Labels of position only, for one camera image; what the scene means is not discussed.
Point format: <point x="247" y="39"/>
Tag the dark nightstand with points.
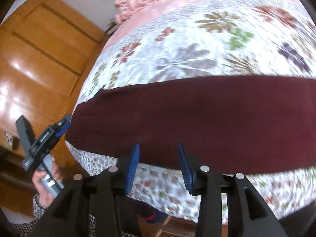
<point x="111" y="29"/>

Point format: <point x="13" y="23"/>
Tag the floral quilt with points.
<point x="197" y="47"/>

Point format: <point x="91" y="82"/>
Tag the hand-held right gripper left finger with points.
<point x="133" y="164"/>

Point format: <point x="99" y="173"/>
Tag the maroon pants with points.
<point x="192" y="118"/>

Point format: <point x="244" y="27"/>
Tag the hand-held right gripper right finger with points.
<point x="184" y="164"/>

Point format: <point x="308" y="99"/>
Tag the person's left hand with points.
<point x="39" y="185"/>

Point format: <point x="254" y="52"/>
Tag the wooden wardrobe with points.
<point x="42" y="61"/>

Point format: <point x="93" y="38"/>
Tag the person's left forearm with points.
<point x="38" y="208"/>

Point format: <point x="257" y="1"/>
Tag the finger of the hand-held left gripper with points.
<point x="65" y="119"/>
<point x="62" y="130"/>

